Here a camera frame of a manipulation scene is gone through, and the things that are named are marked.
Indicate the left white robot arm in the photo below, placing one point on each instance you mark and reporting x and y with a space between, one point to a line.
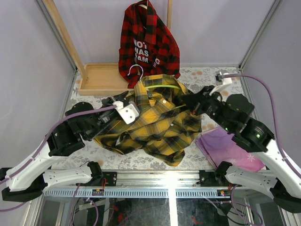
33 176

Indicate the yellow plaid flannel shirt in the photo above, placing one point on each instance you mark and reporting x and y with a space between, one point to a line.
160 131

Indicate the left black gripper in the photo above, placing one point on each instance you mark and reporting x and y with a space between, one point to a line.
108 101

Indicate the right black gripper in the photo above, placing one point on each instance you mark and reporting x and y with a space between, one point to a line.
192 100

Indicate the wooden clothes rack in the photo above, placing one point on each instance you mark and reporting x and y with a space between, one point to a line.
89 31

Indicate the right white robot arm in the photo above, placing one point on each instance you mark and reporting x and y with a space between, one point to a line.
233 115

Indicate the aluminium front rail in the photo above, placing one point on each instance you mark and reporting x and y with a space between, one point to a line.
147 184

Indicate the red black plaid shirt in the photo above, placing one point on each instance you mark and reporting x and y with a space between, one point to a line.
147 47

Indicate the purple cloth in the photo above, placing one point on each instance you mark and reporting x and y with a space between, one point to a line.
217 146

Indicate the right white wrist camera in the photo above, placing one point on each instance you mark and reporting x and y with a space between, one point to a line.
222 82

